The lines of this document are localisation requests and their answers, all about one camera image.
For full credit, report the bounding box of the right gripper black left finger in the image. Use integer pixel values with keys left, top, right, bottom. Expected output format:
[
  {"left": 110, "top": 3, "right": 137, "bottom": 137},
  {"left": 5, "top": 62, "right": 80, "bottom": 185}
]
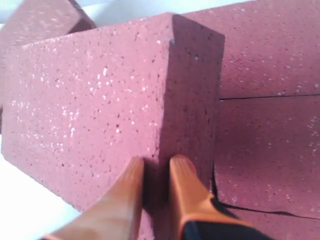
[{"left": 42, "top": 157, "right": 144, "bottom": 240}]

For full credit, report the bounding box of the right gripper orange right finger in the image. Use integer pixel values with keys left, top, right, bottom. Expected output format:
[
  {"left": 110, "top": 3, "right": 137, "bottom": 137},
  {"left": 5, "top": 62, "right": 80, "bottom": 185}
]
[{"left": 169, "top": 154, "right": 276, "bottom": 240}]

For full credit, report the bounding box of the red brick front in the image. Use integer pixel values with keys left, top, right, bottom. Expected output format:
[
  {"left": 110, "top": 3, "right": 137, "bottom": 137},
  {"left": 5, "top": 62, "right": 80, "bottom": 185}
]
[{"left": 186, "top": 0, "right": 320, "bottom": 99}]

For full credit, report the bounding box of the red brick front left base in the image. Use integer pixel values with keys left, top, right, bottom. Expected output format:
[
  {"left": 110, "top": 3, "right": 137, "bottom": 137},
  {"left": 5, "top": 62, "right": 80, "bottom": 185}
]
[{"left": 228, "top": 208, "right": 320, "bottom": 240}]

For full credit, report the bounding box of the red brick base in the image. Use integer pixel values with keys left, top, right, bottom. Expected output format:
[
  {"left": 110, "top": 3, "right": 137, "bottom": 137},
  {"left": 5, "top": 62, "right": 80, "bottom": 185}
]
[
  {"left": 228, "top": 208, "right": 320, "bottom": 240},
  {"left": 0, "top": 0, "right": 96, "bottom": 73}
]

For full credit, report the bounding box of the red brick middle row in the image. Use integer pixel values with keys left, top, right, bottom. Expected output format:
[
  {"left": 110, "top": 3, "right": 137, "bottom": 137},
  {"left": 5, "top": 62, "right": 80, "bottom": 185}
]
[{"left": 214, "top": 95, "right": 320, "bottom": 219}]

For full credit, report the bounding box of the red brick rear left base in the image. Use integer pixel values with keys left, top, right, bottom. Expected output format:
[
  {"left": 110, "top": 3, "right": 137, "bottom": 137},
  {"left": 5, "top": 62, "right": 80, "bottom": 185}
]
[{"left": 0, "top": 0, "right": 96, "bottom": 73}]

